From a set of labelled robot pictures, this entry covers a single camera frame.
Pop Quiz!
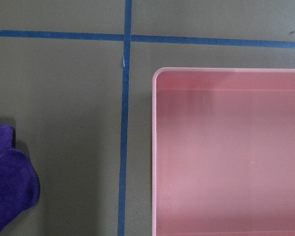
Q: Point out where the purple microfiber cloth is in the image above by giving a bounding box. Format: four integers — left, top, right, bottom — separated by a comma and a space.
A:
0, 124, 40, 232

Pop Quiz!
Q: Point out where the pink plastic bin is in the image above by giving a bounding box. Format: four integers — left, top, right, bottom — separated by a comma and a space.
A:
152, 67, 295, 236

